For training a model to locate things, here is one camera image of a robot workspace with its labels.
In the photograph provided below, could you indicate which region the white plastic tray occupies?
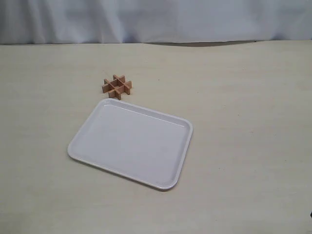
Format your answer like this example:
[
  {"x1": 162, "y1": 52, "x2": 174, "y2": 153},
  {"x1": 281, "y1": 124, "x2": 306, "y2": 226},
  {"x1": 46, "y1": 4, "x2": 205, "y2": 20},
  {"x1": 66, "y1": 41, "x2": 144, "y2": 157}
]
[{"x1": 67, "y1": 98, "x2": 193, "y2": 191}]

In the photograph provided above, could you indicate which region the white backdrop curtain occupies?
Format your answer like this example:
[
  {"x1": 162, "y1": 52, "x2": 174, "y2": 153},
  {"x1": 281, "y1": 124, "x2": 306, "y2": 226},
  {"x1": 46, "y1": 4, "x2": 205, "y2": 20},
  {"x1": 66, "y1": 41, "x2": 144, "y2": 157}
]
[{"x1": 0, "y1": 0, "x2": 312, "y2": 44}]

